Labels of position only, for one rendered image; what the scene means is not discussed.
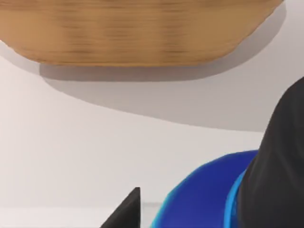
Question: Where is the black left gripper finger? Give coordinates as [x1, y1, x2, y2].
[99, 187, 142, 228]

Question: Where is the woven wooden basket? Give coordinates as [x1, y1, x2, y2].
[0, 0, 285, 67]

